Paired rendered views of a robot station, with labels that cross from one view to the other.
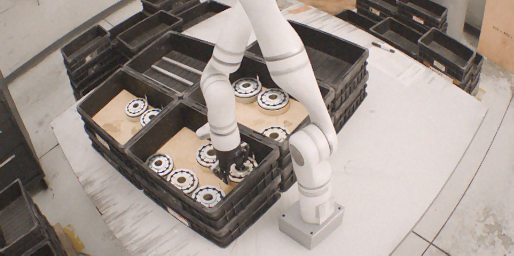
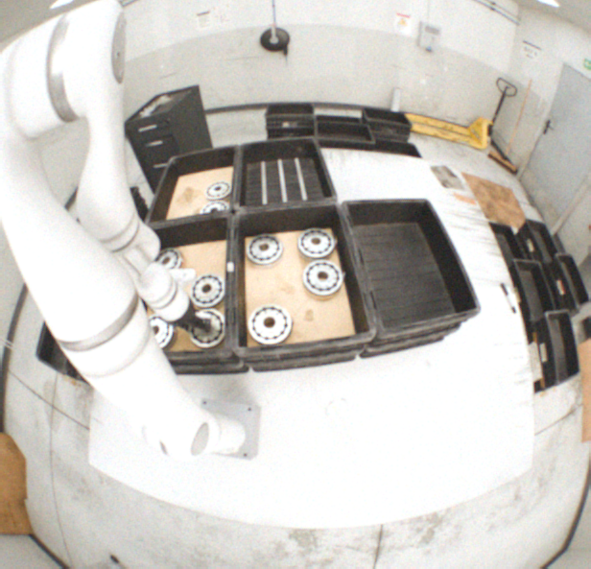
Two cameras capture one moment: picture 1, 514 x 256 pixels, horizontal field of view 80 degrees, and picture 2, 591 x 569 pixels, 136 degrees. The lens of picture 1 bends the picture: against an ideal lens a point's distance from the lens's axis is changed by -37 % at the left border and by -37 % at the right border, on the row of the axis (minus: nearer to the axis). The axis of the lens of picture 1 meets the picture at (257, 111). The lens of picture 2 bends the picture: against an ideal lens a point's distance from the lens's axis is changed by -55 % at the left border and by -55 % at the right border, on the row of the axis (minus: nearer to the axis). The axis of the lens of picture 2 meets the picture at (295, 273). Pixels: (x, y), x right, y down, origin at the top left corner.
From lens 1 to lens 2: 1.03 m
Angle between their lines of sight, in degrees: 32
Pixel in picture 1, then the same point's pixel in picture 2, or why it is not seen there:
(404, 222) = (304, 516)
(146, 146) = (173, 236)
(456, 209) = not seen: hidden behind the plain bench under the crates
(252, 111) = (297, 272)
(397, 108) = (456, 386)
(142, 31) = (342, 131)
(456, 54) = (564, 352)
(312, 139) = (143, 431)
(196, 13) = (397, 148)
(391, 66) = (497, 327)
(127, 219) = not seen: hidden behind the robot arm
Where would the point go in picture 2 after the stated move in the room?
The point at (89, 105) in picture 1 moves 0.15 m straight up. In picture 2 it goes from (187, 163) to (177, 133)
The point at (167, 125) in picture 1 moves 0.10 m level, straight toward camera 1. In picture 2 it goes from (206, 229) to (186, 255)
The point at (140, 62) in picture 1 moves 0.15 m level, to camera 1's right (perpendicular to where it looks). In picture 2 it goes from (266, 151) to (294, 162)
